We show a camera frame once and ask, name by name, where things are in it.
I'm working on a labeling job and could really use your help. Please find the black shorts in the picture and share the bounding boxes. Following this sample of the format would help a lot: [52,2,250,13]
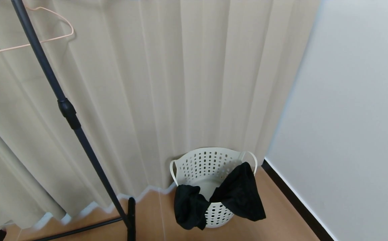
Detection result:
[210,162,267,222]

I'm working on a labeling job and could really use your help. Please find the white laundry basket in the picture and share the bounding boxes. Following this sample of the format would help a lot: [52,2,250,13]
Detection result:
[170,147,258,229]

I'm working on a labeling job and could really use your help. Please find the black clothes rack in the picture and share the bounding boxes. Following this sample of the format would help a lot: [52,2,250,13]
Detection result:
[0,0,136,241]

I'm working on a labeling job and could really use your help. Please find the pink clothes hanger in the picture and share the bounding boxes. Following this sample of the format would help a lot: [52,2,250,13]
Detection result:
[0,5,74,57]

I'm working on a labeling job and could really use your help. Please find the beige curtain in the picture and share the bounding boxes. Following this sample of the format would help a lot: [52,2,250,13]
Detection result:
[0,0,322,231]

